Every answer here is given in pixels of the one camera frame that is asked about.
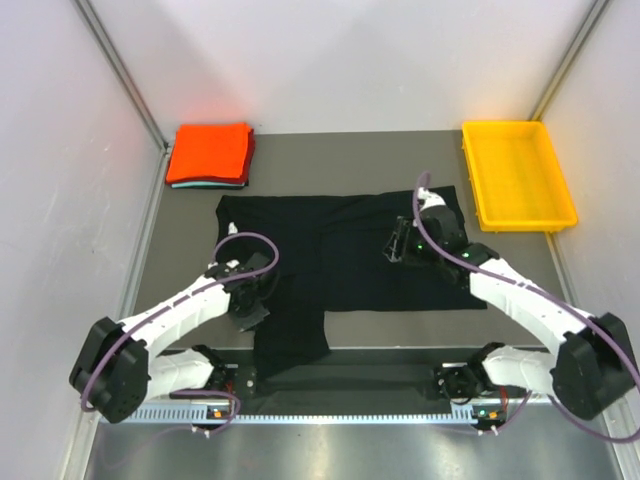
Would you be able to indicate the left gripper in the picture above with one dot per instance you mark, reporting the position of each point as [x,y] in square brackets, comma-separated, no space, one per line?
[247,322]

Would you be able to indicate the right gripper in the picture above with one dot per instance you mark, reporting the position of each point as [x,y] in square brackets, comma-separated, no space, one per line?
[404,235]

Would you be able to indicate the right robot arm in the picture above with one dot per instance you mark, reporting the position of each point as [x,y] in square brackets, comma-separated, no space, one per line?
[587,364]

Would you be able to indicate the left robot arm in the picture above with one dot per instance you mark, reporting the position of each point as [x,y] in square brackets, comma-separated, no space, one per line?
[123,364]

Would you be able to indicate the red folded t-shirt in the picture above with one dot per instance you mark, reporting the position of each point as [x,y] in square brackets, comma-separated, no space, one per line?
[249,157]

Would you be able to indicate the teal folded t-shirt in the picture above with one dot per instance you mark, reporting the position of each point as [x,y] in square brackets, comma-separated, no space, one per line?
[193,185]

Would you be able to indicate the yellow plastic tray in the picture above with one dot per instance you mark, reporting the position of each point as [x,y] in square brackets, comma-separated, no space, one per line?
[515,177]

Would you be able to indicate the orange folded t-shirt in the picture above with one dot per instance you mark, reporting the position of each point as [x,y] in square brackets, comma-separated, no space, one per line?
[207,152]

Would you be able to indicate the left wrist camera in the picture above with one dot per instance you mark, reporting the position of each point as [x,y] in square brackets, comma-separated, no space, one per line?
[235,268]

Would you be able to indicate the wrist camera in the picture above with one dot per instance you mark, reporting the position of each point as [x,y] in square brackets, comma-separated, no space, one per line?
[427,199]
[235,268]

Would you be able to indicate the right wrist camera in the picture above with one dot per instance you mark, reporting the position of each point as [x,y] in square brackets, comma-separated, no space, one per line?
[427,199]

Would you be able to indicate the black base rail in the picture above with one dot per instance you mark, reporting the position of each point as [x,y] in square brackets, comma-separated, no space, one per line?
[349,381]

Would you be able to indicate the grey slotted cable duct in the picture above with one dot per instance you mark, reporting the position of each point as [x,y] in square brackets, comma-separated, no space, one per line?
[206,414]

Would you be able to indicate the right aluminium frame post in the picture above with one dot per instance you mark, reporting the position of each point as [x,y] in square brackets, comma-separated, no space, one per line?
[594,14]

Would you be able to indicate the aluminium frame post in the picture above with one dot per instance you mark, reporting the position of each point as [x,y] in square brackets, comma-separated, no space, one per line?
[594,14]
[91,18]

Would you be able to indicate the left aluminium frame post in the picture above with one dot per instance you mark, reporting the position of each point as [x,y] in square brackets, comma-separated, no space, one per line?
[91,18]

